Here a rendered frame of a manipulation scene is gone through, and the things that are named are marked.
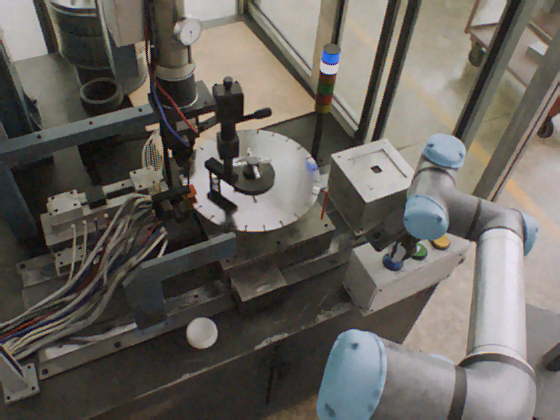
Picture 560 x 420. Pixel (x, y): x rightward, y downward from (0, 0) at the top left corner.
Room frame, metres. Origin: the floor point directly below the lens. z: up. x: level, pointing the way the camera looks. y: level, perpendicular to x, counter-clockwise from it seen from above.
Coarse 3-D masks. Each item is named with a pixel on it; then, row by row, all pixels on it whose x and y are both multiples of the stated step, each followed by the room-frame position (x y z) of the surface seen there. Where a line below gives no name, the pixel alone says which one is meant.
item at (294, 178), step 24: (216, 144) 0.94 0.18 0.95; (240, 144) 0.95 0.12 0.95; (264, 144) 0.96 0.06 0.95; (288, 144) 0.97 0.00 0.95; (192, 168) 0.85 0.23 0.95; (288, 168) 0.88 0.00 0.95; (312, 168) 0.89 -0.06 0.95; (216, 192) 0.78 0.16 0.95; (240, 192) 0.79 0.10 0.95; (264, 192) 0.80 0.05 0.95; (288, 192) 0.81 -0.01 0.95; (312, 192) 0.82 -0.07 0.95; (216, 216) 0.71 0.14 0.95; (240, 216) 0.72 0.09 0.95; (264, 216) 0.73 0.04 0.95; (288, 216) 0.73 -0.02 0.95
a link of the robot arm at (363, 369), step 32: (352, 352) 0.24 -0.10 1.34; (384, 352) 0.24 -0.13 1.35; (416, 352) 0.26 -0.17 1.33; (352, 384) 0.21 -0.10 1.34; (384, 384) 0.21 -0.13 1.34; (416, 384) 0.21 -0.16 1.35; (448, 384) 0.21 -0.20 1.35; (320, 416) 0.19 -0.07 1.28; (352, 416) 0.18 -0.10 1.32; (384, 416) 0.18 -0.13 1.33; (416, 416) 0.18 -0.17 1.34; (448, 416) 0.18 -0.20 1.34
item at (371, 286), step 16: (464, 240) 0.76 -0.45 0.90; (352, 256) 0.70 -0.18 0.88; (368, 256) 0.69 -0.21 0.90; (432, 256) 0.71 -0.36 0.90; (448, 256) 0.72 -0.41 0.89; (352, 272) 0.68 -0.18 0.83; (368, 272) 0.64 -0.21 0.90; (384, 272) 0.65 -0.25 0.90; (400, 272) 0.65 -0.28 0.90; (416, 272) 0.67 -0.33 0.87; (432, 272) 0.71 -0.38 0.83; (448, 272) 0.74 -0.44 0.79; (352, 288) 0.67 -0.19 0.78; (368, 288) 0.63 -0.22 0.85; (384, 288) 0.63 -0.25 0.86; (400, 288) 0.66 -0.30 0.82; (416, 288) 0.69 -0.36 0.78; (368, 304) 0.61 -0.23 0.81; (384, 304) 0.64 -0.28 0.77
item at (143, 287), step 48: (192, 96) 0.75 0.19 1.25; (192, 144) 0.75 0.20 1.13; (192, 240) 0.70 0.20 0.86; (240, 240) 0.72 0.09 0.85; (288, 240) 0.74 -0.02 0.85; (336, 240) 0.82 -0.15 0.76; (48, 288) 0.58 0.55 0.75; (144, 288) 0.52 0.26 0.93; (192, 288) 0.63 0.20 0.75; (240, 288) 0.61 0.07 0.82; (96, 336) 0.47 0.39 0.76; (144, 336) 0.49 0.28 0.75
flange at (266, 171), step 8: (240, 160) 0.88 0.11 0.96; (240, 168) 0.86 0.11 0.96; (264, 168) 0.86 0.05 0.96; (272, 168) 0.87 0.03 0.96; (240, 176) 0.83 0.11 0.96; (248, 176) 0.82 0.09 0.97; (264, 176) 0.84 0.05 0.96; (272, 176) 0.84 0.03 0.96; (240, 184) 0.81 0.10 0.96; (248, 184) 0.81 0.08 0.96; (256, 184) 0.81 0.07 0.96; (264, 184) 0.81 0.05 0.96; (248, 192) 0.79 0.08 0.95; (256, 192) 0.79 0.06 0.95
